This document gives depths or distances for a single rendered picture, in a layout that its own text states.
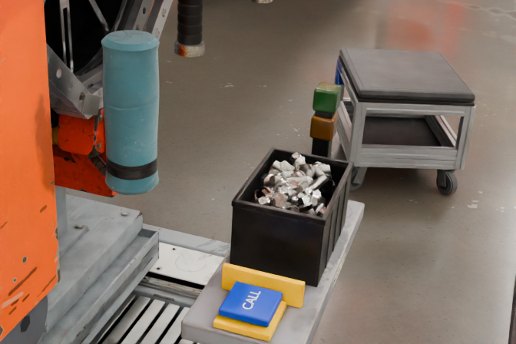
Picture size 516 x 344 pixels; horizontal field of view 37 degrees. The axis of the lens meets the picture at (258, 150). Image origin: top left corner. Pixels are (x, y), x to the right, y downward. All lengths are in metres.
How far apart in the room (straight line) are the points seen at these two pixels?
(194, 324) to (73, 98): 0.43
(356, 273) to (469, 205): 0.55
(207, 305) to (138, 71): 0.37
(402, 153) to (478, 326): 0.65
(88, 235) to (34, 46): 0.86
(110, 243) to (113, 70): 0.53
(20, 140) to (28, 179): 0.05
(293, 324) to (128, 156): 0.40
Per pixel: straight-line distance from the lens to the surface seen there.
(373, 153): 2.30
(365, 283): 1.96
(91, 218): 1.73
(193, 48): 1.11
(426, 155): 2.34
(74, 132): 1.38
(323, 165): 1.23
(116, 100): 1.22
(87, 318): 1.55
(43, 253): 0.96
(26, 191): 0.90
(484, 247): 2.21
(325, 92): 1.27
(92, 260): 1.59
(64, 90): 1.24
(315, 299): 1.12
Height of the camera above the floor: 1.11
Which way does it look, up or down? 25 degrees down
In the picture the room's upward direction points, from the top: 4 degrees clockwise
